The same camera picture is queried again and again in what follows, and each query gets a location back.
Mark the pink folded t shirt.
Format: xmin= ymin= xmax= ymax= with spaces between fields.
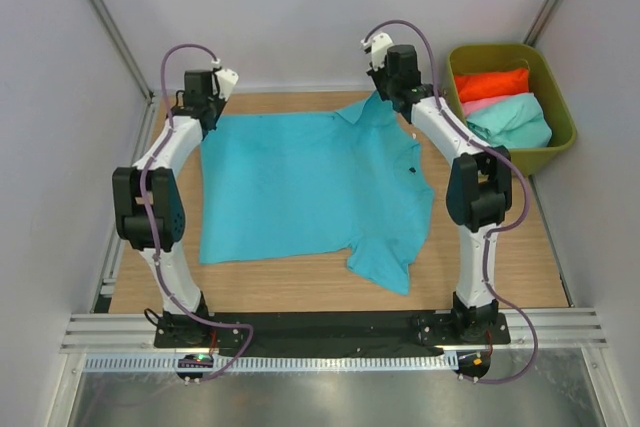
xmin=462 ymin=95 xmax=508 ymax=117

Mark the orange folded t shirt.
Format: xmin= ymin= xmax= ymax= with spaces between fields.
xmin=454 ymin=67 xmax=530 ymax=103

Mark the blue t shirt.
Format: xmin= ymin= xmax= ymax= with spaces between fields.
xmin=199 ymin=94 xmax=435 ymax=295

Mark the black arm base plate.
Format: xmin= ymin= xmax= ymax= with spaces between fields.
xmin=143 ymin=308 xmax=510 ymax=349

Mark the aluminium left frame post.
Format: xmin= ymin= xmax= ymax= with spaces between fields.
xmin=87 ymin=0 xmax=154 ymax=103

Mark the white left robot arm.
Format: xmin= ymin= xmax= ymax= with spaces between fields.
xmin=112 ymin=67 xmax=237 ymax=348

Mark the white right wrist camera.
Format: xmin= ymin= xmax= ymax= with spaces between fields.
xmin=361 ymin=32 xmax=394 ymax=71

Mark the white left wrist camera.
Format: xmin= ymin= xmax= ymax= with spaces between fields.
xmin=211 ymin=59 xmax=239 ymax=101

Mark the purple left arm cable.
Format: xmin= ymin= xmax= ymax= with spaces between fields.
xmin=140 ymin=43 xmax=254 ymax=382

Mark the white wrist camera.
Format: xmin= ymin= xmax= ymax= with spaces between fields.
xmin=211 ymin=59 xmax=239 ymax=101
xmin=361 ymin=32 xmax=394 ymax=71

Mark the olive green plastic tub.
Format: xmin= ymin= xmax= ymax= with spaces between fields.
xmin=445 ymin=43 xmax=576 ymax=176

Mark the slotted grey cable duct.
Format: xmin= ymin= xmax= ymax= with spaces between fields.
xmin=84 ymin=352 xmax=458 ymax=373

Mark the mint green folded t shirt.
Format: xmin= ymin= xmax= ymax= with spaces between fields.
xmin=465 ymin=93 xmax=552 ymax=150

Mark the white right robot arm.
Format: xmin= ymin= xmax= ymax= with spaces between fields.
xmin=363 ymin=34 xmax=512 ymax=344

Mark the aluminium front frame rail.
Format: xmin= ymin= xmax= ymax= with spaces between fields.
xmin=61 ymin=307 xmax=607 ymax=352

